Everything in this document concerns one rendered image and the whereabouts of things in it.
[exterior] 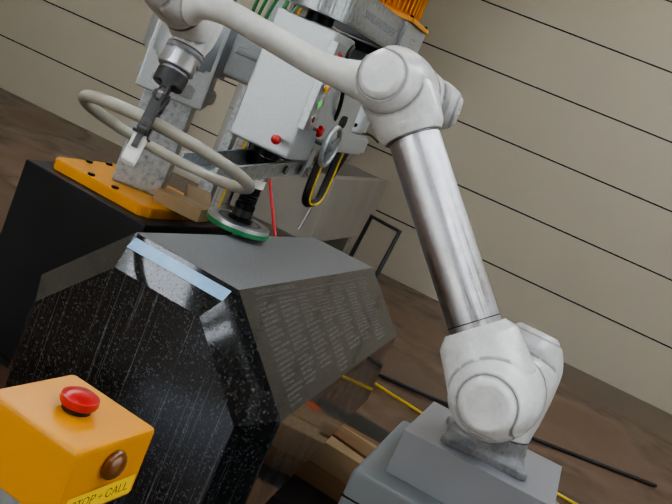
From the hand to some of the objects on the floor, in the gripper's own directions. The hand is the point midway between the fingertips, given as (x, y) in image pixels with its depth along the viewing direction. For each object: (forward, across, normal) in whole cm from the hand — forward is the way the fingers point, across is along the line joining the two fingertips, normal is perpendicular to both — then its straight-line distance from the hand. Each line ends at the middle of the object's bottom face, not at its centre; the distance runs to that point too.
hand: (133, 149), depth 198 cm
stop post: (+142, -79, -28) cm, 165 cm away
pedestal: (+67, +171, +2) cm, 183 cm away
